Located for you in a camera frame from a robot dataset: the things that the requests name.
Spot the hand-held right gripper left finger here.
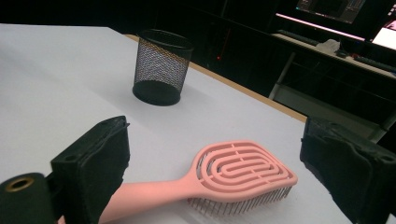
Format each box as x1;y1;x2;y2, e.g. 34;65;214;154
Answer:
50;115;131;224

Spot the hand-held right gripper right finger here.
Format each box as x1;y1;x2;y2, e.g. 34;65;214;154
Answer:
300;116;396;224

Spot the black mesh pen holder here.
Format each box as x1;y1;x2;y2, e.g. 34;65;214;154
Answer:
132;28;194;107

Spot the pink hairbrush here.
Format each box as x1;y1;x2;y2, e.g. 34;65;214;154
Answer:
57;140;299;224

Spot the background desk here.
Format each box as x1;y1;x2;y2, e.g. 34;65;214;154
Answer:
268;32;396;145

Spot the black keyboard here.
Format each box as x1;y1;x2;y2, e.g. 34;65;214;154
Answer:
353;54;396;73
276;29;321;47

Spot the white crumpled cloth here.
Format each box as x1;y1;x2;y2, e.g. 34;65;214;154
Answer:
316;38;342;54

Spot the computer monitor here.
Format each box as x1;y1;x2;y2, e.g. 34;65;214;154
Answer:
371;3;396;51
275;0;368;42

